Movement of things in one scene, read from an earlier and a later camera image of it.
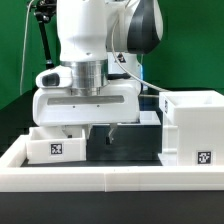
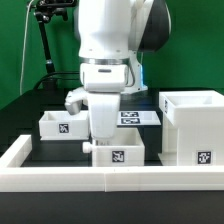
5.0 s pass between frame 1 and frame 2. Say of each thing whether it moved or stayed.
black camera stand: stayed
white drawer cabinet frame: stayed
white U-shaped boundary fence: stayed
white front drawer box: moved
